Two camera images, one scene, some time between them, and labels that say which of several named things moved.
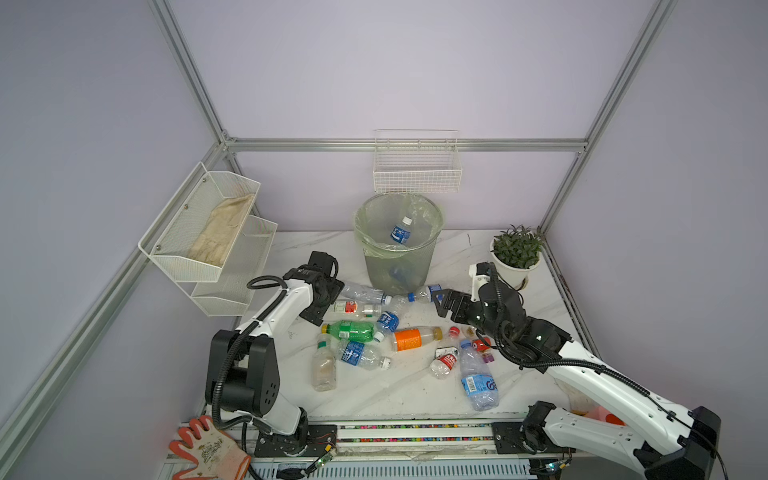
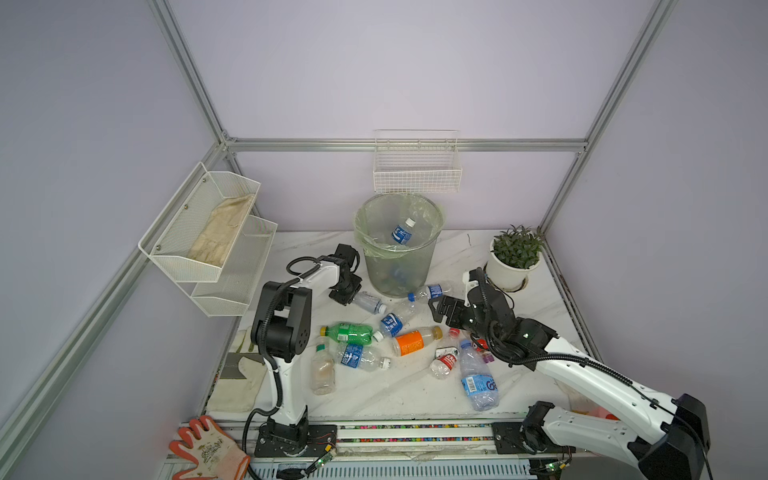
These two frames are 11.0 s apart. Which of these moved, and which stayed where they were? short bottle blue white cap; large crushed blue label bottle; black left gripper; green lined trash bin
Moved: black left gripper
Stayed: green lined trash bin; short bottle blue white cap; large crushed blue label bottle
